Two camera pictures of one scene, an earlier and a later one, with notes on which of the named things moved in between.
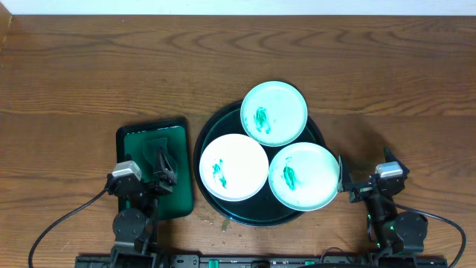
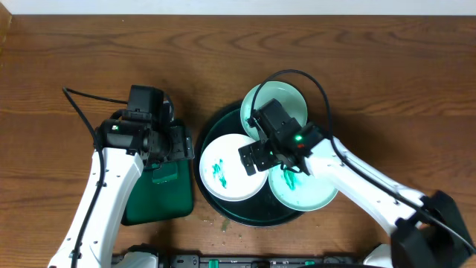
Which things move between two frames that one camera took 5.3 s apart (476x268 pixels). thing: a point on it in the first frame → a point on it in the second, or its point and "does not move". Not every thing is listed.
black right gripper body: x=362 y=190 → x=265 y=155
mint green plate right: x=303 y=176 does not move
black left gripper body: x=147 y=187 → x=181 y=143
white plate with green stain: x=233 y=167 does not move
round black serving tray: x=264 y=209 does not move
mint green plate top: x=274 y=114 does not move
